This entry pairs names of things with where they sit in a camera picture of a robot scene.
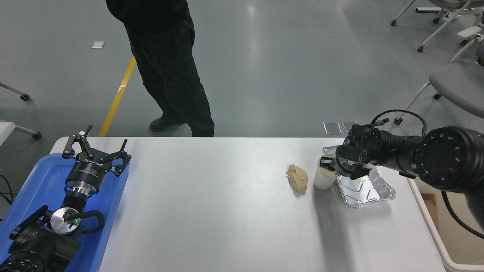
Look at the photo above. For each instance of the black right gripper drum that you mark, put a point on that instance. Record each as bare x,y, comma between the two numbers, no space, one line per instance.
346,168

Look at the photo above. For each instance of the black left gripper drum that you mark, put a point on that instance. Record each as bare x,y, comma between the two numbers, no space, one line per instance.
89,172

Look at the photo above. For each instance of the white paper cup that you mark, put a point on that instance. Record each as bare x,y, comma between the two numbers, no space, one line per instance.
323,180

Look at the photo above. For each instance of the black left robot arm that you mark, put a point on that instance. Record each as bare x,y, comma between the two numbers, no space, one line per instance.
38,245

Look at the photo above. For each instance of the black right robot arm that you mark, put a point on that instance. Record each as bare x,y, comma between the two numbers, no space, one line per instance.
450,158

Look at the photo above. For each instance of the silver foil tray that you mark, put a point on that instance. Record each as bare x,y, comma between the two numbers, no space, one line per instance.
363,192

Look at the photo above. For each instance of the crumpled tan paper ball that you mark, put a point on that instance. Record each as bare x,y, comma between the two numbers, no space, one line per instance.
298,179

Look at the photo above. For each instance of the clear floor plate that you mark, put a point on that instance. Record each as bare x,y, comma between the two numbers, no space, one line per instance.
332,127
347,125

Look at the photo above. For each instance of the blue plastic tray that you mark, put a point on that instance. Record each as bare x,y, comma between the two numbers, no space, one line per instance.
41,177

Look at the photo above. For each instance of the small white side table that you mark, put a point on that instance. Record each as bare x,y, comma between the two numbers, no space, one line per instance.
5,130

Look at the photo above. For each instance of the white leg caster chair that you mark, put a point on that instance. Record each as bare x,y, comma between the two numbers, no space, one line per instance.
15,91

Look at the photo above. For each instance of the large pale plastic bin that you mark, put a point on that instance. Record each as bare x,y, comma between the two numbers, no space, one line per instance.
427,226

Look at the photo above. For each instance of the grey seat office chair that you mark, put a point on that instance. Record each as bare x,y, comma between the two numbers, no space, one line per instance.
457,81

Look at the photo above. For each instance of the white power strip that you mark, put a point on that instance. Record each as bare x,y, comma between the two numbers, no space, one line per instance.
428,9

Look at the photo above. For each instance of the white frame rolling chair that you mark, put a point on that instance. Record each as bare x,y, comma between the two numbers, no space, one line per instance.
438,28

